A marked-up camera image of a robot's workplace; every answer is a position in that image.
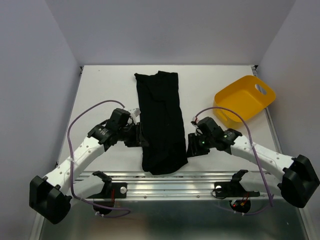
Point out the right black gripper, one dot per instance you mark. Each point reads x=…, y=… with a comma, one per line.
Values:
x=193, y=149

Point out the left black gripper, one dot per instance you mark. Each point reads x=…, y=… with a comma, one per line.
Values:
x=139, y=140

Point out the black t shirt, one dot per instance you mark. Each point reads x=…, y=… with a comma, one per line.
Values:
x=162, y=122

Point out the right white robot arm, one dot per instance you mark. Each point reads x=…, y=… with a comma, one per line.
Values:
x=292, y=178

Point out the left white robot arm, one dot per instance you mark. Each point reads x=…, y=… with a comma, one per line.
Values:
x=53, y=195

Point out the yellow plastic basket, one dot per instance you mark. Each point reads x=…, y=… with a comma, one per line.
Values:
x=242, y=99

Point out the aluminium mounting rail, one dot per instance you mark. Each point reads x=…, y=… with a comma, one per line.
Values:
x=140, y=186

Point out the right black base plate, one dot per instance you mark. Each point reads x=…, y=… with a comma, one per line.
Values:
x=231, y=189

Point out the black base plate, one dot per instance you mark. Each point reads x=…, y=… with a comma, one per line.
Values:
x=231, y=189
x=113, y=190

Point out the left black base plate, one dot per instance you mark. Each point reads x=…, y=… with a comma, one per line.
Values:
x=113, y=190

